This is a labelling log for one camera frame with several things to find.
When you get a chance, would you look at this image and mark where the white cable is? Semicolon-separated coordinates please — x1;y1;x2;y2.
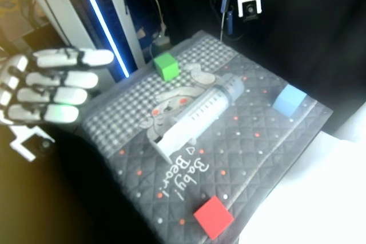
136;0;168;36

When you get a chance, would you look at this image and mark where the grey quilt with bear print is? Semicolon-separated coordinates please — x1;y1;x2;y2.
81;29;334;244

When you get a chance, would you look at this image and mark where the green cube block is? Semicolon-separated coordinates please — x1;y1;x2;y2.
153;52;180;81

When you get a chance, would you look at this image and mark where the white power plug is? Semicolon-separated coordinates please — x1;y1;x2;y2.
153;33;172;47

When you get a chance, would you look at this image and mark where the white tower with blue light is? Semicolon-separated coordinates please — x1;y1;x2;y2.
17;0;147;82

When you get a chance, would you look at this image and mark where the red cube block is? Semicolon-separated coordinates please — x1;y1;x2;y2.
193;195;234;241

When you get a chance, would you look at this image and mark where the large clear plastic syringe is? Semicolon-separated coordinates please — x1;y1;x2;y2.
147;74;245;165

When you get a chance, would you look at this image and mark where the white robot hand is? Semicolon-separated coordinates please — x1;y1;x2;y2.
0;48;115;127

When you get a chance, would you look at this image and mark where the blue cube block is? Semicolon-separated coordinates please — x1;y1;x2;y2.
272;85;307;118

